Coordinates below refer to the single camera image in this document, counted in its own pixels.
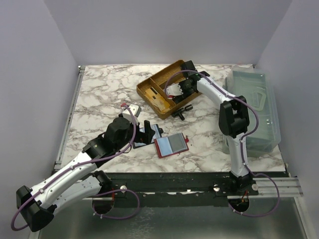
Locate black leather card holder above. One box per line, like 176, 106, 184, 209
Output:
132, 124, 163, 149

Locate red leather card holder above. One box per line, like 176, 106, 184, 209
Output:
154, 133, 189, 158

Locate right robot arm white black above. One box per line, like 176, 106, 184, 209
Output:
180, 61, 252, 192

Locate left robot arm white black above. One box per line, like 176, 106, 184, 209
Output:
16, 114, 155, 232

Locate black cards in tray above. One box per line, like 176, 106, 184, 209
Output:
172, 93, 200, 105

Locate yellow cards in tray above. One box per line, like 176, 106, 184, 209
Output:
146, 87, 170, 113

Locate black T-shaped pipe fitting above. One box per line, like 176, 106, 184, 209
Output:
171, 104, 193, 121

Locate brown woven organizer tray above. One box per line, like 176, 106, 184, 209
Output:
137, 60, 189, 120

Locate clear plastic storage box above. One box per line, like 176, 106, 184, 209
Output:
223, 66, 281, 157

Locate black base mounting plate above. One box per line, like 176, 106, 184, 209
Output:
98, 172, 259, 208

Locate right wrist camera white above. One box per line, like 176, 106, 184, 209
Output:
165, 84, 183, 99

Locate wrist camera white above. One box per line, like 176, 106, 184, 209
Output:
165, 84, 183, 99
122, 104, 142, 125

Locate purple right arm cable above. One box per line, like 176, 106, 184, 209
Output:
163, 70, 280, 217

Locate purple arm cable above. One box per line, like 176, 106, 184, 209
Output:
11, 104, 140, 231
163, 70, 280, 217

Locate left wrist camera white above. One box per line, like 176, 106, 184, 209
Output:
122, 104, 142, 125

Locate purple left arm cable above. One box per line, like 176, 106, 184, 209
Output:
11, 104, 140, 231

